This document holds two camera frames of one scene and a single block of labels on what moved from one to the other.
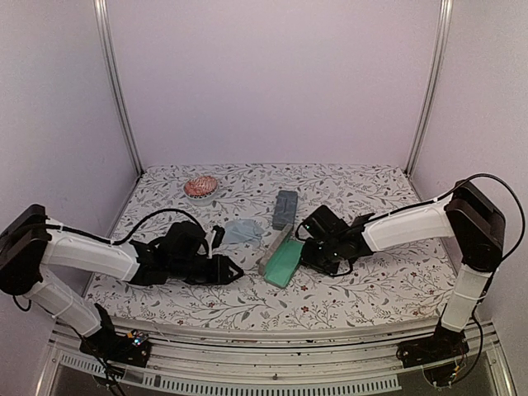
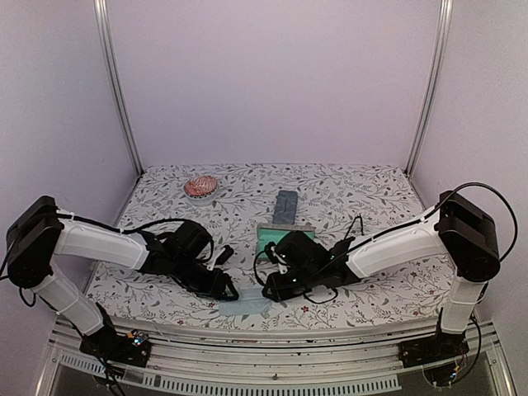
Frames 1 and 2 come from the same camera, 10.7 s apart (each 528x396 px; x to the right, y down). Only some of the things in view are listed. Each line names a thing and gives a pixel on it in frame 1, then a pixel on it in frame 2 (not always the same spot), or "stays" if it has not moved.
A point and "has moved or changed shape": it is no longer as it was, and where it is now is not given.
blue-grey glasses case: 285,209 stays
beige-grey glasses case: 282,259 has moved or changed shape
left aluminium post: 103,11 stays
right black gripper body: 324,258 → 306,280
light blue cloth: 242,230 → 250,301
